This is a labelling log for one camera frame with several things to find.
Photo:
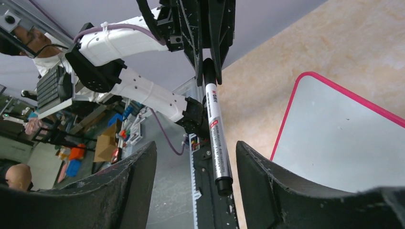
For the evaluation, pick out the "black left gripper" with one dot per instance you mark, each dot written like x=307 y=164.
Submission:
x=194 y=25

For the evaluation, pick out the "white cable duct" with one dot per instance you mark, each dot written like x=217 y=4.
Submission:
x=194 y=146

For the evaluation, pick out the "aluminium frame rail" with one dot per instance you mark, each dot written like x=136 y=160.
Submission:
x=26 y=31

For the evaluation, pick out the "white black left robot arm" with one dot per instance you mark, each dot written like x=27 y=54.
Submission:
x=97 y=59

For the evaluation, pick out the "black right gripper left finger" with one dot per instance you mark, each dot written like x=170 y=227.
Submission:
x=117 y=197

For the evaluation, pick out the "silver whiteboard marker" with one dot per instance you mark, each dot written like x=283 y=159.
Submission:
x=221 y=164

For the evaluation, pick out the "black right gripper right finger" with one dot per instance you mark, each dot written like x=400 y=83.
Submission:
x=275 y=198

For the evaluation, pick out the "pink framed whiteboard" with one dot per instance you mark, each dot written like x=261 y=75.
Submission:
x=336 y=138

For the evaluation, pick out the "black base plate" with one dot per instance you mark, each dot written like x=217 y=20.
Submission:
x=213 y=210

